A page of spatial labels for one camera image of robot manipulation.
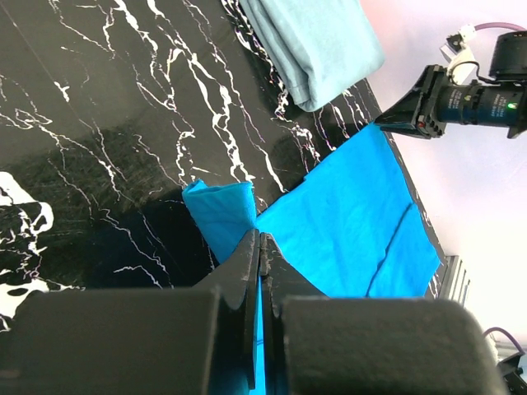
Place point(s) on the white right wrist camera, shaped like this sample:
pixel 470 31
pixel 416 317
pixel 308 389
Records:
pixel 458 54

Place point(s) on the folded light blue t-shirt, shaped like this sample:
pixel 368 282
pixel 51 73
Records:
pixel 319 48

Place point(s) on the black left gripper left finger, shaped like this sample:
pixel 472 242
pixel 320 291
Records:
pixel 197 340

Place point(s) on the aluminium front rail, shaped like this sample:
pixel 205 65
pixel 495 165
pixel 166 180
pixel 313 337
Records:
pixel 456 281

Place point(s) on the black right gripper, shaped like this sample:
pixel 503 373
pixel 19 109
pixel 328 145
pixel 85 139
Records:
pixel 435 100

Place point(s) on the bright blue t-shirt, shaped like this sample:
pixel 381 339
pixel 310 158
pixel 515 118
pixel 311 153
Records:
pixel 351 227

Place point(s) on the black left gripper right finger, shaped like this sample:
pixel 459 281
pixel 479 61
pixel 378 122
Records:
pixel 315 344

